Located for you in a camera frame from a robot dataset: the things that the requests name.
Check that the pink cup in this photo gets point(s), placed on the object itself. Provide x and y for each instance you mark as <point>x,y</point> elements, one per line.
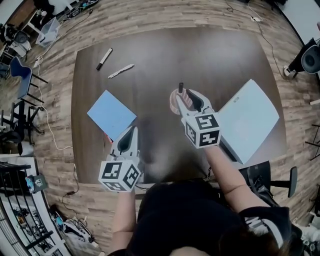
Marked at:
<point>172,101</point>

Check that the wooden stick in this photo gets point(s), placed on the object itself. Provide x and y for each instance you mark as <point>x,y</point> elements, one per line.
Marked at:
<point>315,101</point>

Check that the black office chair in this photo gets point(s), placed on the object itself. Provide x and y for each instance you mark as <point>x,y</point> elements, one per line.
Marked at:
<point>22,117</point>

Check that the spare white gripper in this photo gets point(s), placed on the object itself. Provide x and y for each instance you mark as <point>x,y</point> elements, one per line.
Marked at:
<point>75,228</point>

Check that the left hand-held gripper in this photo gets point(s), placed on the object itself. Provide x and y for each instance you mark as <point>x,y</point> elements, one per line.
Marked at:
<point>117,175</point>

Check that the person's right forearm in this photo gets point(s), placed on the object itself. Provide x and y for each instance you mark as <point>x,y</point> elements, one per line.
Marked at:
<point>225,172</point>

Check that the black desk chair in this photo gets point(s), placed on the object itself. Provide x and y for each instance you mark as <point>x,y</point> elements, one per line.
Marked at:
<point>260,180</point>

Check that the white flat box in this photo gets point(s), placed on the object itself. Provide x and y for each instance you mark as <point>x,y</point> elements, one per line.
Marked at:
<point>247,120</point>

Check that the blue notebook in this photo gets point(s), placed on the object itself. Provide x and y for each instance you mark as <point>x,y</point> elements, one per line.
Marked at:
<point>111,115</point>

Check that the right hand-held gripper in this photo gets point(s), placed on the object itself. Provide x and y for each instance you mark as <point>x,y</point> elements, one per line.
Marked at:
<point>203,130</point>

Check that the clear plastic storage bin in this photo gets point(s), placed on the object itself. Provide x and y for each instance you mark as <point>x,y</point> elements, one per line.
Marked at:
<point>48,31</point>

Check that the black metal rack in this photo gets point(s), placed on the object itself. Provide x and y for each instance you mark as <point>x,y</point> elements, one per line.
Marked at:
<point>12,197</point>

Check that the blue chair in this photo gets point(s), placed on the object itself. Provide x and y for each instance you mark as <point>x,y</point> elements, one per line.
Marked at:
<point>21,75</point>

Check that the person's left forearm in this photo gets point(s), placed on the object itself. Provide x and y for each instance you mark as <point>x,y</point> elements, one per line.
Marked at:
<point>123,215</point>

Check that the white marker with black cap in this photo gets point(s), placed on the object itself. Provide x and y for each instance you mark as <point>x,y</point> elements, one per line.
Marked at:
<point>104,58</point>

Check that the black and teal box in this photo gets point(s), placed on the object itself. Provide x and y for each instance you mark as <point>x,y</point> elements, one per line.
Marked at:
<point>40,182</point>

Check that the white table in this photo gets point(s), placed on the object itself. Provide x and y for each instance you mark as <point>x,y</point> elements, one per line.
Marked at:
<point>31,23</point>

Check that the white power strip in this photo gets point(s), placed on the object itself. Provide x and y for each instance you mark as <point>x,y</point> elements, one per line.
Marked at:
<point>256,18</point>

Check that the person's black shirt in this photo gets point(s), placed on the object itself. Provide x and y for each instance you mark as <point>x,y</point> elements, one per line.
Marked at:
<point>187,217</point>

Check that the black tripod stand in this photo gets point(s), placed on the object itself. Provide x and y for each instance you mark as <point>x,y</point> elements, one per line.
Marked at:
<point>313,147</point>

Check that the white pen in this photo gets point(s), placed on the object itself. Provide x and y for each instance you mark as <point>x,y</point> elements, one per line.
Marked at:
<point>121,71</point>

